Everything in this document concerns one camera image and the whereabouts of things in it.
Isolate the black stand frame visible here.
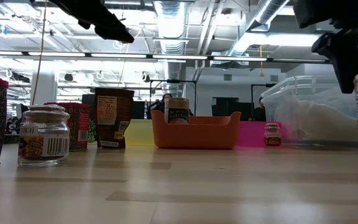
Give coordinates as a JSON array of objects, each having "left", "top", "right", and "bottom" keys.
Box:
[
  {"left": 250, "top": 83, "right": 276, "bottom": 121},
  {"left": 149, "top": 79, "right": 198, "bottom": 116}
]

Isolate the overhead light bar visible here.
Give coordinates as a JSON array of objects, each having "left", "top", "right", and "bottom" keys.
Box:
[{"left": 0, "top": 50, "right": 358, "bottom": 65}]

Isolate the clear plastic storage bin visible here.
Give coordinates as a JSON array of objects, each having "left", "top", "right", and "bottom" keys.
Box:
[{"left": 260, "top": 75, "right": 358, "bottom": 147}]

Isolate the brown spice pouch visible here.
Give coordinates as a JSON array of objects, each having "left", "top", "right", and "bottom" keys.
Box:
[{"left": 94, "top": 87, "right": 135, "bottom": 149}]

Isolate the person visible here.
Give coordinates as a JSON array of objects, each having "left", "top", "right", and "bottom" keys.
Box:
[
  {"left": 146, "top": 93, "right": 195, "bottom": 121},
  {"left": 252, "top": 96, "right": 267, "bottom": 122}
]

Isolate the pink plastic bin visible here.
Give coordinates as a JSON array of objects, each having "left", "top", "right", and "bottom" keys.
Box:
[{"left": 236, "top": 121, "right": 287, "bottom": 148}]

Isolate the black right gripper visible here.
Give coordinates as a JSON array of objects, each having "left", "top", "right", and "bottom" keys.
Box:
[{"left": 293, "top": 0, "right": 358, "bottom": 95}]

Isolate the small glass spice jar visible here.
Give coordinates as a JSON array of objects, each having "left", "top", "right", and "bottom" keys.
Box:
[
  {"left": 17, "top": 104, "right": 71, "bottom": 168},
  {"left": 264, "top": 123, "right": 282, "bottom": 147}
]

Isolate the wide black monitor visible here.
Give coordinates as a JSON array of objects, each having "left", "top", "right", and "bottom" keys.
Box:
[{"left": 211, "top": 96, "right": 255, "bottom": 122}]

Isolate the silver ventilation duct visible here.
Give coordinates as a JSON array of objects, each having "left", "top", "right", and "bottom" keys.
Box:
[
  {"left": 228, "top": 0, "right": 291, "bottom": 57},
  {"left": 154, "top": 0, "right": 188, "bottom": 82}
]

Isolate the yellow hanging cable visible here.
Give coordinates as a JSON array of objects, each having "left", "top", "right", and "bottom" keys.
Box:
[{"left": 31, "top": 0, "right": 48, "bottom": 105}]

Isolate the small black monitor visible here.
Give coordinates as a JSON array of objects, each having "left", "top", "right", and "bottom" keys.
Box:
[{"left": 131, "top": 101, "right": 145, "bottom": 119}]

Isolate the yellow plastic bin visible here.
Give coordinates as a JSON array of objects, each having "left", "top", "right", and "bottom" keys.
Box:
[{"left": 123, "top": 119, "right": 155, "bottom": 147}]

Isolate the potted succulent plant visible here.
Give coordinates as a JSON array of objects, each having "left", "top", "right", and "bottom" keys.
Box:
[{"left": 87, "top": 118, "right": 98, "bottom": 144}]

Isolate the grey cloth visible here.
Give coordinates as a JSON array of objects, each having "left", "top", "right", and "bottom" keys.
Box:
[{"left": 273, "top": 95, "right": 358, "bottom": 142}]

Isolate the orange plastic bin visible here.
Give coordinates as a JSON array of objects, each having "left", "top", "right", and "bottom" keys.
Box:
[{"left": 150, "top": 110, "right": 242, "bottom": 150}]

